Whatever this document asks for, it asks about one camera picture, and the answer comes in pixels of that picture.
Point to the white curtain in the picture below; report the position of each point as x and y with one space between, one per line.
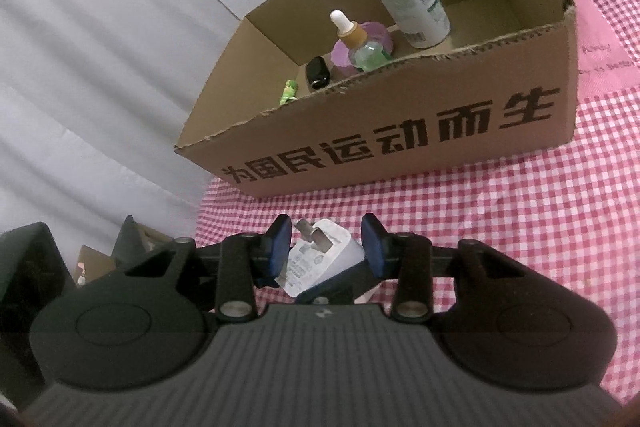
100 57

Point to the pink plastic bowl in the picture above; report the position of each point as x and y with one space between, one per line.
382 34

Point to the pink heart printed blanket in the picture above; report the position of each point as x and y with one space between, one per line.
600 52

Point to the green lip balm tube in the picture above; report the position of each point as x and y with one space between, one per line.
289 93

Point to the brown cardboard box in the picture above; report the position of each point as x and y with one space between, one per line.
400 137

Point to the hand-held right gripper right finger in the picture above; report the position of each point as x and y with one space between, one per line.
372 249

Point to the pink checkered tablecloth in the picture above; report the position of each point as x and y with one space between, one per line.
500 217

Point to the green dropper bottle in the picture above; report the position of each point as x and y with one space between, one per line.
370 54

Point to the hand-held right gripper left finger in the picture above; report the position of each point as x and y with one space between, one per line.
279 252

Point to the white charger plug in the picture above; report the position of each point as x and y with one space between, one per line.
340 252

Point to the small cardboard box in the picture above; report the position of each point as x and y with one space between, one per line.
95 257

